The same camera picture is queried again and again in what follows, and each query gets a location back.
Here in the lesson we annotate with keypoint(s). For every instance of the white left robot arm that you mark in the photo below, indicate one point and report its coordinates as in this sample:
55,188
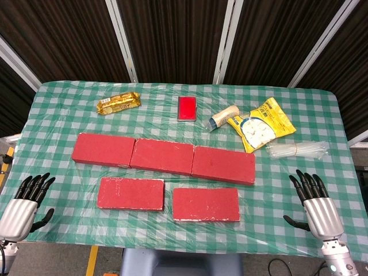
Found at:
8,253

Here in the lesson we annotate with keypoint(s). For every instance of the red foam brick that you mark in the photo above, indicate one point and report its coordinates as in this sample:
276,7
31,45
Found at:
162,156
103,150
206,204
130,194
223,165

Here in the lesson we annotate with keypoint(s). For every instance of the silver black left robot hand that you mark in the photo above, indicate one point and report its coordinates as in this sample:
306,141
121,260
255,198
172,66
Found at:
20,212

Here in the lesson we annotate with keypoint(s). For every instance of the green checked tablecloth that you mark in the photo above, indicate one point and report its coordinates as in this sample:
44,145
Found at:
86,230

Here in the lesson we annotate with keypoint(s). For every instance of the clear plastic bag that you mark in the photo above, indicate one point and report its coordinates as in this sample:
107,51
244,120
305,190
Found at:
296,150

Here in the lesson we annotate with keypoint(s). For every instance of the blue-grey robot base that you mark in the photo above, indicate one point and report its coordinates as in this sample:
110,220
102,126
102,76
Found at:
181,263

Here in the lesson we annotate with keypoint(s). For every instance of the yellow marshmallow bag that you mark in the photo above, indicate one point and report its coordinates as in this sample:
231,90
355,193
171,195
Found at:
258,126

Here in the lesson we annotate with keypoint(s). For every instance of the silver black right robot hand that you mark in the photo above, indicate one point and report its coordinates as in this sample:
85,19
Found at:
322,215

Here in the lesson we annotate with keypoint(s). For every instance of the gold biscuit packet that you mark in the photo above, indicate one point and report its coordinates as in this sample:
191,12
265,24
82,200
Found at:
119,103

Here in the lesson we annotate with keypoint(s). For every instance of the white partition frame post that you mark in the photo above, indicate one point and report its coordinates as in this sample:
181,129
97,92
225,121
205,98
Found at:
228,40
122,40
18,64
323,43

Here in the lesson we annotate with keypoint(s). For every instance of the beige tube with blue cap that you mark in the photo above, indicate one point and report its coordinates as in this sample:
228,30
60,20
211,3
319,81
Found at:
224,116

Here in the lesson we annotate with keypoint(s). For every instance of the red flat case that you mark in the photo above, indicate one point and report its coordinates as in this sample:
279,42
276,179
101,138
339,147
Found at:
187,108

